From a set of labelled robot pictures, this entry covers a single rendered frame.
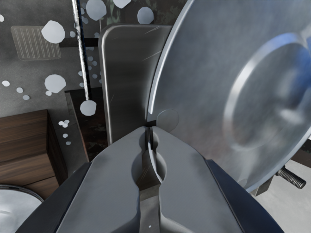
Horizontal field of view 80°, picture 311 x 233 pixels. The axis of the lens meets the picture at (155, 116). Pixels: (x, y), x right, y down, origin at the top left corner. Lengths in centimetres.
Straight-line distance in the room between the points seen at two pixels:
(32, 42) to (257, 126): 67
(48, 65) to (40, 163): 42
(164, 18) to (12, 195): 64
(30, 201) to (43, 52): 47
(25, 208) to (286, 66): 75
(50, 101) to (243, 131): 85
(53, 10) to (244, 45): 79
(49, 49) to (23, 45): 7
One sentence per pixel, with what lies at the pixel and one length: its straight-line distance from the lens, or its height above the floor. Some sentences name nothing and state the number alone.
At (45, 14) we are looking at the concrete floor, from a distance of 89.
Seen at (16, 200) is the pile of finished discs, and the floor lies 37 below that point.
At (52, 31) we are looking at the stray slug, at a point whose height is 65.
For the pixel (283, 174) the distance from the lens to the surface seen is 41.
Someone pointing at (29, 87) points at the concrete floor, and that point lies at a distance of 94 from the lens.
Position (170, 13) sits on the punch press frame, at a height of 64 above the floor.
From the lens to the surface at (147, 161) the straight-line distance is 17.
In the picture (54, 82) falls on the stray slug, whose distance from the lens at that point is 26.
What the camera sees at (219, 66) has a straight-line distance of 16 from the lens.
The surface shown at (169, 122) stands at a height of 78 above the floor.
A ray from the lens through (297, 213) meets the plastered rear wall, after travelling 200.
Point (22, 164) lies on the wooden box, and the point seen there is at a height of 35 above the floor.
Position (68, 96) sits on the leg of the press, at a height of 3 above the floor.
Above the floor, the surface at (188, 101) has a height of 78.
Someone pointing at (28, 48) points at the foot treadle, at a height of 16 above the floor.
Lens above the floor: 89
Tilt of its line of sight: 52 degrees down
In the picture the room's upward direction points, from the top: 133 degrees clockwise
